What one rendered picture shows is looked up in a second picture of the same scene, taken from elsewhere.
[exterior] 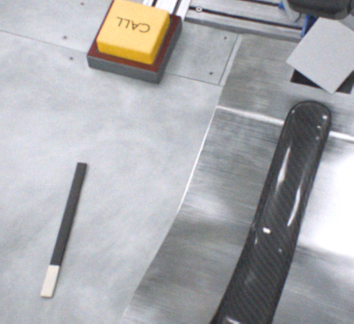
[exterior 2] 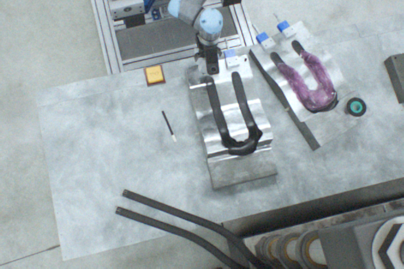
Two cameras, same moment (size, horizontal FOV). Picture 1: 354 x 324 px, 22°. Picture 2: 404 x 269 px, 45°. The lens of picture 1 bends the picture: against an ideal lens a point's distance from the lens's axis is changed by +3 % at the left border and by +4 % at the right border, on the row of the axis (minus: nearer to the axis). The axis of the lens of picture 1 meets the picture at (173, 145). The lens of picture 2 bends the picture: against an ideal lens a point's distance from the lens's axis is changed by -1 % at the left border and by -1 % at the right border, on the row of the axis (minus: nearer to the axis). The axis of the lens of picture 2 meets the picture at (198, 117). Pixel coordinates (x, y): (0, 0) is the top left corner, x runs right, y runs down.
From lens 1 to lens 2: 1.24 m
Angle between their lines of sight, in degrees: 25
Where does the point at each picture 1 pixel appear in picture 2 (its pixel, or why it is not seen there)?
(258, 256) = (216, 114)
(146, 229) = (185, 117)
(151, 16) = (156, 69)
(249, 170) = (204, 98)
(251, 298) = (220, 123)
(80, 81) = (148, 91)
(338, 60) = not seen: hidden behind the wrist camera
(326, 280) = (229, 112)
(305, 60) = (203, 70)
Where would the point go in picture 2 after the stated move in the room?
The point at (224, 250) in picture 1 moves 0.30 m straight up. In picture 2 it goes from (210, 117) to (216, 94)
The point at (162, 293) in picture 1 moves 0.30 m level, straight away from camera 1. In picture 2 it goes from (207, 131) to (157, 75)
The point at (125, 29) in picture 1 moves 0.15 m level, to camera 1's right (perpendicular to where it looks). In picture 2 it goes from (153, 75) to (182, 55)
